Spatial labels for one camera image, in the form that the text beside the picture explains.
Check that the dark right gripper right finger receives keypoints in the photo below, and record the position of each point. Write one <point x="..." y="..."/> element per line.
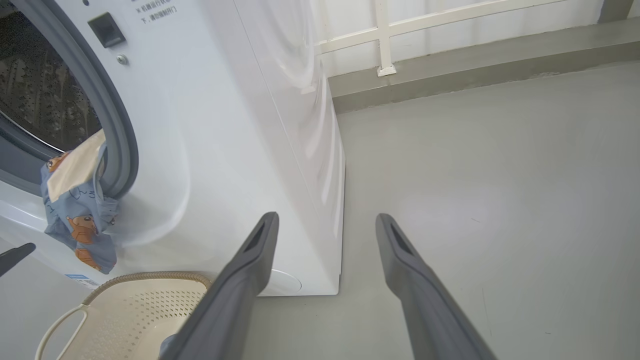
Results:
<point x="425" y="305"/>

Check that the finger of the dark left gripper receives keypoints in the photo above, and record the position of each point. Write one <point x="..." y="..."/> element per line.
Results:
<point x="15" y="255"/>

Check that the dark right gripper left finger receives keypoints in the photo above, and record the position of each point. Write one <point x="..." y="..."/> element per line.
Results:
<point x="235" y="300"/>

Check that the blue bear print clothing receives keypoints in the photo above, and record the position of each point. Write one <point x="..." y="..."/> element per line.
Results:
<point x="80" y="210"/>

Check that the cream basket brown rim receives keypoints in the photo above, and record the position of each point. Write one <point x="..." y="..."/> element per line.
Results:
<point x="140" y="320"/>

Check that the steel washing drum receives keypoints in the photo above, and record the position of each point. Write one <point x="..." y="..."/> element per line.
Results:
<point x="40" y="85"/>

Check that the white front-load washing machine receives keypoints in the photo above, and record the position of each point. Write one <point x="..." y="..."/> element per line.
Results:
<point x="210" y="125"/>

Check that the grey rubber door gasket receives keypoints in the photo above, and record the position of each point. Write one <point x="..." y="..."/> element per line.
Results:
<point x="107" y="100"/>

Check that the round drain filter cover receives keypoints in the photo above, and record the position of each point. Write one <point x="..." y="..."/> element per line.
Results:
<point x="285" y="282"/>

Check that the blue energy label sticker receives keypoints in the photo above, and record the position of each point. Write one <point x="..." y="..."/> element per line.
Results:
<point x="80" y="278"/>

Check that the white railing fence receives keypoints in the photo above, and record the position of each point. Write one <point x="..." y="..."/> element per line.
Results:
<point x="384" y="40"/>

